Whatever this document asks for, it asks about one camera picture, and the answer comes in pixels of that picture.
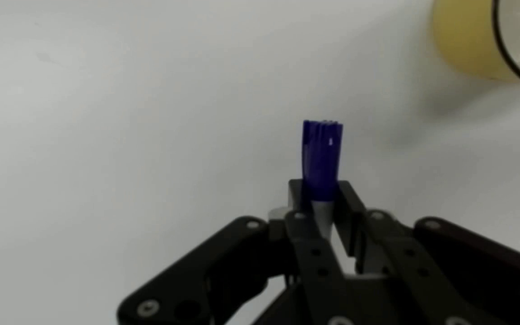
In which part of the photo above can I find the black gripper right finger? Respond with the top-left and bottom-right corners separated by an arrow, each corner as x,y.
334,181 -> 520,325

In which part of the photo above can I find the blue capped white pen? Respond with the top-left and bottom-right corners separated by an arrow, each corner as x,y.
301,120 -> 352,275

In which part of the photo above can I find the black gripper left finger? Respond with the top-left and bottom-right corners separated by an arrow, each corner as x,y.
115,180 -> 357,325

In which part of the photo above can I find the yellow enamel mug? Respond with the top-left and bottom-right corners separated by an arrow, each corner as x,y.
429,0 -> 520,82

